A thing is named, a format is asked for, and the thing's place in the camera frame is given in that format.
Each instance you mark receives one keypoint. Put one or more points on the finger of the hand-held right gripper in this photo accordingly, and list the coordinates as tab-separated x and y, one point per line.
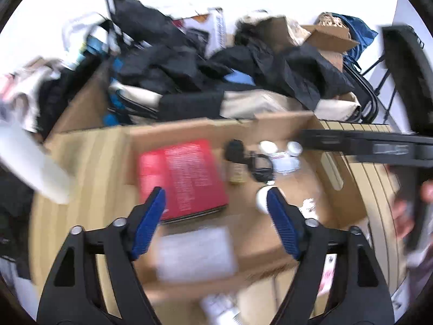
409	74
328	141

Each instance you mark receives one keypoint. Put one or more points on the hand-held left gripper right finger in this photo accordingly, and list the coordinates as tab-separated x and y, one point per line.
284	223

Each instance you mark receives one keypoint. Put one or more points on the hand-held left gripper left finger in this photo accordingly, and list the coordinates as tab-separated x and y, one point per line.
149	223

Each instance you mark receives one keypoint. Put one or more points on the white spray bottle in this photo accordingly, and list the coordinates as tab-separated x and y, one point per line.
284	162

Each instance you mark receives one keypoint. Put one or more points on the red book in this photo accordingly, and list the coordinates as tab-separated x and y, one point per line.
182	179

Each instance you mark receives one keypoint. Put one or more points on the black car key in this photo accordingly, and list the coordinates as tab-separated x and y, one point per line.
235	150

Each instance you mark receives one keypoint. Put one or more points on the person's right forearm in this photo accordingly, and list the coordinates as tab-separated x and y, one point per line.
421	277

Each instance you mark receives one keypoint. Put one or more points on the person's right hand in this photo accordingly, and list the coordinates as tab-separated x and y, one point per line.
404	218

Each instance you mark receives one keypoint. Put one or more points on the black tripod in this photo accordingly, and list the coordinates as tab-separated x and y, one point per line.
385	88

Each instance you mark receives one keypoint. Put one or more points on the white round cap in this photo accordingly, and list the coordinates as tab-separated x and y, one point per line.
262	199

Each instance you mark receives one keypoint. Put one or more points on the wooden slat folding table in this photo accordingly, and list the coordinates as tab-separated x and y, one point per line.
375	189

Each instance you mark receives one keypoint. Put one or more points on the black backpack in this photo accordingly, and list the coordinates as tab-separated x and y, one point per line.
362	88

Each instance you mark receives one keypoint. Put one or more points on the white flat packet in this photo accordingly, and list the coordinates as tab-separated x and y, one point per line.
198	254

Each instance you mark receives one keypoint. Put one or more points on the blue bag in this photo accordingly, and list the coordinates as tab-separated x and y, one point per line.
358	34

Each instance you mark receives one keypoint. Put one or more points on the pink wet wipes pack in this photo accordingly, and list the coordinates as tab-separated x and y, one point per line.
328	274

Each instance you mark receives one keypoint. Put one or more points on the small brown bottle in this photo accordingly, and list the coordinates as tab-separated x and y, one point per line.
237	173

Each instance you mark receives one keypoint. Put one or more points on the open brown cardboard box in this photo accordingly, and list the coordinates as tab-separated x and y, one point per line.
330	40

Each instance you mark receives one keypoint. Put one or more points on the black clothing pile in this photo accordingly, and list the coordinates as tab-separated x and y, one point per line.
270	64

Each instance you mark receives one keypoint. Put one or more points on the wicker ball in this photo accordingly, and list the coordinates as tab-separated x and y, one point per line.
330	19

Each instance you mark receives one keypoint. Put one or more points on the white thermos bottle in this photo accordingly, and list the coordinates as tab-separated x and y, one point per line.
37	169

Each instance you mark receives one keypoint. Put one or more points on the large cardboard box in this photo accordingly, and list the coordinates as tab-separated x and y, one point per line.
84	108

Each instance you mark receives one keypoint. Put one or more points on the black clothes heap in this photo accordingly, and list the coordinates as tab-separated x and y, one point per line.
13	210

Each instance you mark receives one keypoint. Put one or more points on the white printed carton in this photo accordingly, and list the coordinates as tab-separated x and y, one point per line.
211	30

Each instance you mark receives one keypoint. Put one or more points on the beige garment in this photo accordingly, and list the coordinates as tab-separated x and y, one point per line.
27	88

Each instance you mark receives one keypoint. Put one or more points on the black folding trolley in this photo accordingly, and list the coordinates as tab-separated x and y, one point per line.
145	23

